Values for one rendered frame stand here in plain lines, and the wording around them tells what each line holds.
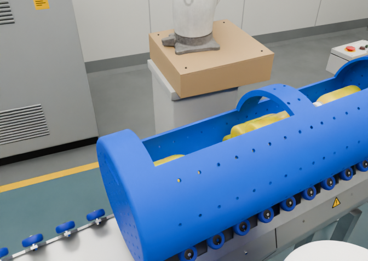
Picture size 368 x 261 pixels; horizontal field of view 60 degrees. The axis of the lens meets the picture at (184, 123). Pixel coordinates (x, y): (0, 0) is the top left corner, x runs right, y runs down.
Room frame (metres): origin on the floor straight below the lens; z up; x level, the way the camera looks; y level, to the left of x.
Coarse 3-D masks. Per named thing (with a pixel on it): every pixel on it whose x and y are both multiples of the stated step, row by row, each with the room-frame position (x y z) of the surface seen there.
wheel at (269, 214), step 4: (268, 208) 0.52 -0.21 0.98; (272, 208) 0.52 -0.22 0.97; (260, 212) 0.51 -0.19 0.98; (264, 212) 0.51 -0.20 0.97; (268, 212) 0.52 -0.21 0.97; (272, 212) 0.52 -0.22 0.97; (260, 216) 0.50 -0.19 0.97; (264, 216) 0.51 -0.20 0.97; (268, 216) 0.51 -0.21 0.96; (272, 216) 0.51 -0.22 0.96; (260, 220) 0.50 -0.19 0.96; (264, 220) 0.50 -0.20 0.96; (268, 220) 0.50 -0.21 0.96
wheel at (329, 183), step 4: (332, 176) 0.63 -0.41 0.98; (324, 180) 0.62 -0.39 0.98; (328, 180) 0.62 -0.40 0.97; (332, 180) 0.63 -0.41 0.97; (320, 184) 0.62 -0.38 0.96; (324, 184) 0.61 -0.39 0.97; (328, 184) 0.61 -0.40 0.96; (332, 184) 0.62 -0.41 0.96; (324, 188) 0.61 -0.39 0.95; (328, 188) 0.61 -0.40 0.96; (332, 188) 0.61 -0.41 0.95
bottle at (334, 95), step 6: (336, 90) 0.85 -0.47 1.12; (342, 90) 0.85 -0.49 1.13; (348, 90) 0.85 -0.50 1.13; (354, 90) 0.85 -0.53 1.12; (360, 90) 0.86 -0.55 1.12; (324, 96) 0.82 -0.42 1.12; (330, 96) 0.82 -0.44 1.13; (336, 96) 0.82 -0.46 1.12; (342, 96) 0.82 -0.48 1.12; (324, 102) 0.80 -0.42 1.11
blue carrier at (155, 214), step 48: (288, 96) 0.64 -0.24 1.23; (96, 144) 0.54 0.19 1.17; (144, 144) 0.62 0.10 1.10; (192, 144) 0.68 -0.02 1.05; (240, 144) 0.49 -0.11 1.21; (288, 144) 0.52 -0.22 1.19; (336, 144) 0.56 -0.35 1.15; (144, 192) 0.38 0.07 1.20; (192, 192) 0.40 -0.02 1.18; (240, 192) 0.43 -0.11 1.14; (288, 192) 0.49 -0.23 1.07; (144, 240) 0.33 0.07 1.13; (192, 240) 0.37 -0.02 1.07
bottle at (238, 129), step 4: (264, 116) 0.71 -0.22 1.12; (252, 120) 0.69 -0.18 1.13; (240, 124) 0.68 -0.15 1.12; (244, 124) 0.67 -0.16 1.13; (232, 128) 0.68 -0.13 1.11; (236, 128) 0.66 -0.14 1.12; (240, 128) 0.66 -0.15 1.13; (244, 128) 0.66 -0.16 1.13; (232, 132) 0.67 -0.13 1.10; (236, 132) 0.67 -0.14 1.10; (240, 132) 0.65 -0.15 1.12; (244, 132) 0.64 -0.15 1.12; (232, 136) 0.67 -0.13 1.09; (236, 136) 0.67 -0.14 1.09
